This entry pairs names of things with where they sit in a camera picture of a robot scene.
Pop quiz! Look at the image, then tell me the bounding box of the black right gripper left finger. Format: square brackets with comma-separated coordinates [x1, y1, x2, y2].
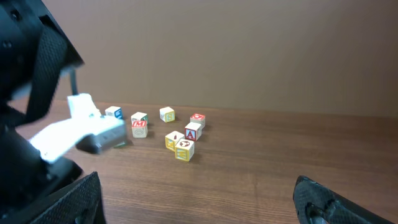
[18, 172, 106, 224]

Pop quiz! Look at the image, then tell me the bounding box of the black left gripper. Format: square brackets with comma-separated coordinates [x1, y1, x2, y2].
[1, 0, 84, 215]

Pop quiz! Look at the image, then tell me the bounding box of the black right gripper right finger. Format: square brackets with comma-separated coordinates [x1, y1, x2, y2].
[293, 175, 392, 224]

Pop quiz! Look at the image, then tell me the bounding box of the soccer ball yellow block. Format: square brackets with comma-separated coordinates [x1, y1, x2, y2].
[175, 139, 195, 162]

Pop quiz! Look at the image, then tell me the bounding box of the green letter V block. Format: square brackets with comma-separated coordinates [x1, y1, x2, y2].
[114, 141, 127, 148]

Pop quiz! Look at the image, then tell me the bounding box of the red letter M block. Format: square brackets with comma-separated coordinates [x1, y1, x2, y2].
[132, 120, 148, 138]

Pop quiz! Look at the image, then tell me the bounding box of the blue edged white block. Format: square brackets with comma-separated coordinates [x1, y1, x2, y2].
[105, 106, 123, 119]

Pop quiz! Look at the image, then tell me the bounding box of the green edged white block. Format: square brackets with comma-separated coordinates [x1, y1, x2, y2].
[131, 112, 148, 124]

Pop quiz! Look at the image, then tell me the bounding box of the yellow bottle picture block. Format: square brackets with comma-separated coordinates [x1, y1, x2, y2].
[165, 131, 185, 152]

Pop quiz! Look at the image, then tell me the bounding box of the yellow letter S block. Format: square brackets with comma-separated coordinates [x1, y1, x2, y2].
[159, 106, 175, 123]

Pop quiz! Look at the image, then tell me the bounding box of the red letter A block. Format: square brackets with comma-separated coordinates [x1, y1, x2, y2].
[184, 122, 202, 141]

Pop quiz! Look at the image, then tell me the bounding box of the red letter Q block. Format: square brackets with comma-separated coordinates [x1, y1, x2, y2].
[190, 113, 206, 129]

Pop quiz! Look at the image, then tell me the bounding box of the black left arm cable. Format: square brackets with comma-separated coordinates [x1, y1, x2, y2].
[68, 68, 79, 96]

